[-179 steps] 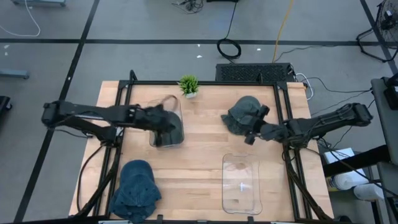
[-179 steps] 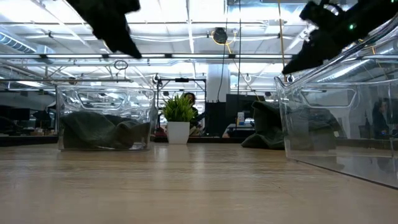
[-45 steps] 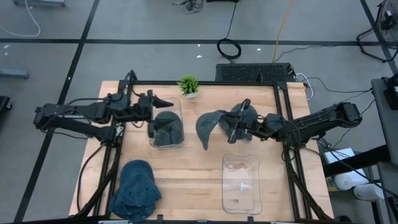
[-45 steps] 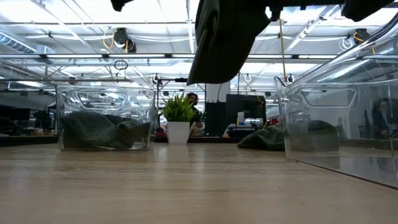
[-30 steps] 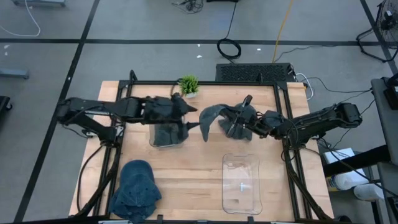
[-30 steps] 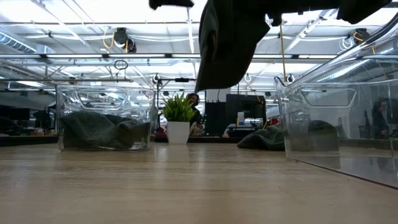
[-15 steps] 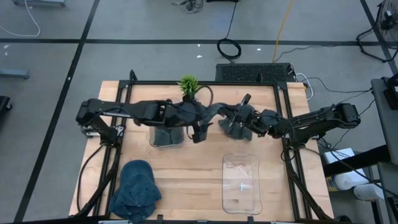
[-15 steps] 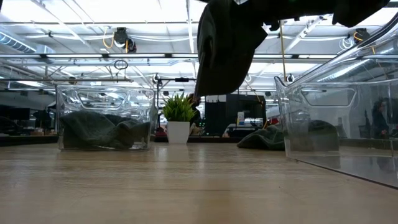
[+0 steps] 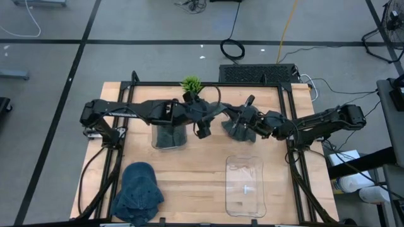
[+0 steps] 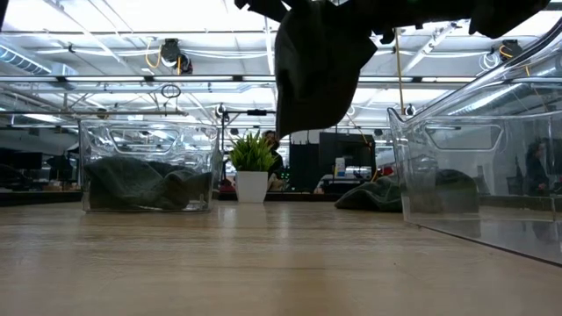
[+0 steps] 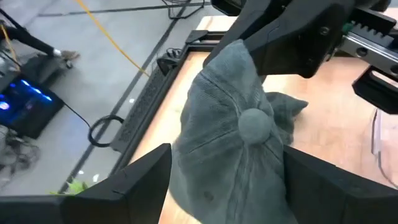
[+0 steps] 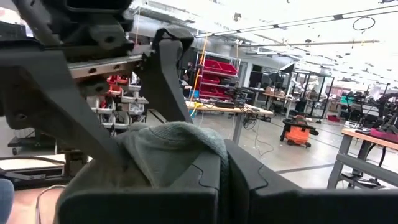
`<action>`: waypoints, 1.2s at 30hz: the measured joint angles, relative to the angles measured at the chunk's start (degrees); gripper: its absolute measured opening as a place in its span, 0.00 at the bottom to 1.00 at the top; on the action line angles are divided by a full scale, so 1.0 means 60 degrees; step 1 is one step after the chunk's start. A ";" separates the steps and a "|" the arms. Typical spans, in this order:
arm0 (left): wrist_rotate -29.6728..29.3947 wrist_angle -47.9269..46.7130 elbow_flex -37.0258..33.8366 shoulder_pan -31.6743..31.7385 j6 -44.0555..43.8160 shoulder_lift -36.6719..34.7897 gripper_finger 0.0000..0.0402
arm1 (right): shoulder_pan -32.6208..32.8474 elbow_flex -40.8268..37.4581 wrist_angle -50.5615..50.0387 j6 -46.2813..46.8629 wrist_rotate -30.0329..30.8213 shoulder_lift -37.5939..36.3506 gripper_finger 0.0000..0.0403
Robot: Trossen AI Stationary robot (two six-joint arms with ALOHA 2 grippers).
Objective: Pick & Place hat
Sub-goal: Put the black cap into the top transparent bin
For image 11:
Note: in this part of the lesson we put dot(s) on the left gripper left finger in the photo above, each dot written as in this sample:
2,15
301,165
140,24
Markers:
109,202

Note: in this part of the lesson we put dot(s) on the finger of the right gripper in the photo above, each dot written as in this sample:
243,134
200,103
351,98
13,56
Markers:
379,90
289,34

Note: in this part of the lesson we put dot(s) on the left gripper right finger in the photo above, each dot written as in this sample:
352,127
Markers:
335,199

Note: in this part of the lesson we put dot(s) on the artificial plant in white pot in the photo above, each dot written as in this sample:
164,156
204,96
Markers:
76,186

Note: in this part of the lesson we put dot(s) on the clear plastic bin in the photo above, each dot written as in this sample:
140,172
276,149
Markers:
384,149

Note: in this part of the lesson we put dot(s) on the blue-lit computer case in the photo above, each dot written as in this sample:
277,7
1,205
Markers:
28,105

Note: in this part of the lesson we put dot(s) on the black aluminium table frame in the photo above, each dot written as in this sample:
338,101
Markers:
194,36

